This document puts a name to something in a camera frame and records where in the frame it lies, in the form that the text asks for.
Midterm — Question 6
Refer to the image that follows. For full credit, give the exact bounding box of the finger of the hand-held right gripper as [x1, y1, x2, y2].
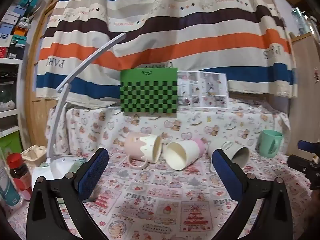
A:
[287, 154, 320, 191]
[297, 140, 320, 154]

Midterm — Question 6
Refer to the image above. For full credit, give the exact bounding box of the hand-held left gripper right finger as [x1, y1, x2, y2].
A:
[212, 148, 293, 240]

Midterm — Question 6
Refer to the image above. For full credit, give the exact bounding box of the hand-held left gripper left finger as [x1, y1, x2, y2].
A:
[26, 147, 109, 240]

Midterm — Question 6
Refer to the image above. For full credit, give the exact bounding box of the grey cup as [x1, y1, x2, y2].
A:
[209, 141, 250, 173]

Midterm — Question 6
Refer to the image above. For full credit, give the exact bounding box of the white cup with pink base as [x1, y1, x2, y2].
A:
[163, 137, 208, 172]

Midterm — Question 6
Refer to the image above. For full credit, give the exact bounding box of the green mug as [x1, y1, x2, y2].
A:
[255, 129, 284, 158]

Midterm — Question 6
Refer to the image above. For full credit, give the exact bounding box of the pink mug with cream drip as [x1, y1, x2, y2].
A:
[124, 132, 163, 170]

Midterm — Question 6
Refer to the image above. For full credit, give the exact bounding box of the wooden cabinet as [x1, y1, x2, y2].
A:
[287, 33, 320, 156]

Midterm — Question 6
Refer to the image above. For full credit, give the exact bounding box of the beige paper pulp tray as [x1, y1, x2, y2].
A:
[21, 145, 48, 167]

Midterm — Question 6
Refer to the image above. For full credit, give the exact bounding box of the printed cartoon tablecloth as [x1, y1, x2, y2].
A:
[7, 99, 316, 240]

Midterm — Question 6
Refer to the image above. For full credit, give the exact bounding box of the white desk lamp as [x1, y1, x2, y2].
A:
[31, 32, 127, 183]

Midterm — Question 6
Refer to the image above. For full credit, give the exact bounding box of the red-capped dark bottle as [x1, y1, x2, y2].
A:
[6, 153, 33, 201]

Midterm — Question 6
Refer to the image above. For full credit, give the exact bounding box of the white and teal tube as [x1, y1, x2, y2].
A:
[0, 147, 22, 207]

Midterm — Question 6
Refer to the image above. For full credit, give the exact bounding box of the green box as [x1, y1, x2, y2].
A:
[0, 131, 23, 156]

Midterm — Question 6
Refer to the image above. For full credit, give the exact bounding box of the printed photo sheet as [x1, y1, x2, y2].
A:
[177, 70, 229, 109]

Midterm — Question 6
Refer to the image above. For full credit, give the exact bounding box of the green checkered board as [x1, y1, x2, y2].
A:
[119, 67, 179, 118]

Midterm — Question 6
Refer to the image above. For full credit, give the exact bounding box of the white shelf unit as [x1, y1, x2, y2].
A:
[0, 57, 25, 138]

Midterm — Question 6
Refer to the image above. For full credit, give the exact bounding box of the striped curtain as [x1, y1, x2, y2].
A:
[33, 0, 298, 100]

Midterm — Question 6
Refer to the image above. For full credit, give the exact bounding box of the stack of boxes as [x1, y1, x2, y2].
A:
[0, 0, 42, 59]

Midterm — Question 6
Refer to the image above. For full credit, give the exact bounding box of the wooden wall panel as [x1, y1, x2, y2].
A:
[17, 0, 66, 155]

